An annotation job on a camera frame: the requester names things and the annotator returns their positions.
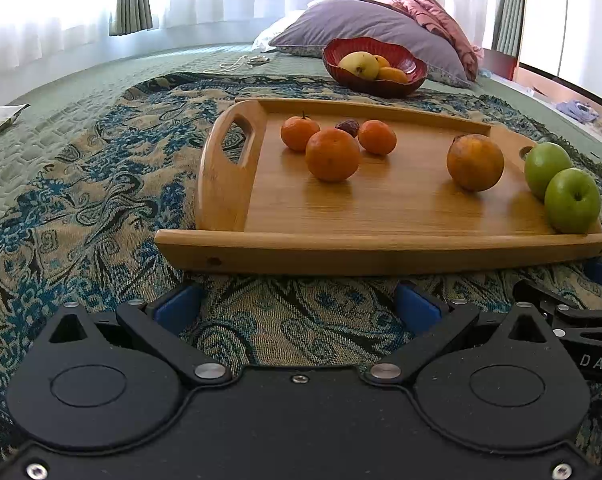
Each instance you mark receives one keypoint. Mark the printed paper packet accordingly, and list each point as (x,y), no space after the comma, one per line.
(1,120)

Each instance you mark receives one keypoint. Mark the green quilted bedspread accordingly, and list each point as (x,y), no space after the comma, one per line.
(81,80)

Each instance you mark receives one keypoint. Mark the wooden tray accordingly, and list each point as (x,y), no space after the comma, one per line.
(381,205)

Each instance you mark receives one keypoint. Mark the large yellowish orange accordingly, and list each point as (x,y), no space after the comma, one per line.
(475,162)

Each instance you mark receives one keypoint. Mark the patterned blue beige blanket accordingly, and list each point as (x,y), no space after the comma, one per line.
(106,200)

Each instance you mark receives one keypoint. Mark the pink pillow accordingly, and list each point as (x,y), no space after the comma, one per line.
(431,7)

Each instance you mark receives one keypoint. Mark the small orange fruit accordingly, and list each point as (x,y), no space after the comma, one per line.
(382,61)
(393,75)

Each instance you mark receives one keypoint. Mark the dark purple plum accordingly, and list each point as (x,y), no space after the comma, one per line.
(348,126)

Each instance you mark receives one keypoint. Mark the white pillow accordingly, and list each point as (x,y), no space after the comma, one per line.
(273,32)

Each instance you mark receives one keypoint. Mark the reddish wooden bed board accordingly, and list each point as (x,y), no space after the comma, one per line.
(501,62)

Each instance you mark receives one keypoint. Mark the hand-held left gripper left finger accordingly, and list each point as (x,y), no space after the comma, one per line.
(176,305)

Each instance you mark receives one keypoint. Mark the purple pillow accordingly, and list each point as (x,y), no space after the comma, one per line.
(361,22)

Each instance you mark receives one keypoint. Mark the round orange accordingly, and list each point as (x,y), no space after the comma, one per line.
(332,156)

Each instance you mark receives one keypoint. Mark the green apple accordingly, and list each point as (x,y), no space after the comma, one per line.
(573,202)
(545,167)

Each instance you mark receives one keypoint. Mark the purple cloth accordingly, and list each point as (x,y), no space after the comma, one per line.
(576,110)

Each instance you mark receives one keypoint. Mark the red bowl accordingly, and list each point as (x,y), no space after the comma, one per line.
(376,89)

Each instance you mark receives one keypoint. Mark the small tangerine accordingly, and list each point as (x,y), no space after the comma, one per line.
(297,132)
(377,137)

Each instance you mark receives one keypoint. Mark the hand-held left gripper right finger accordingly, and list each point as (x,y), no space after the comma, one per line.
(416,307)

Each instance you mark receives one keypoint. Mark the yellow apple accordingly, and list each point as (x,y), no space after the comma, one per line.
(358,65)

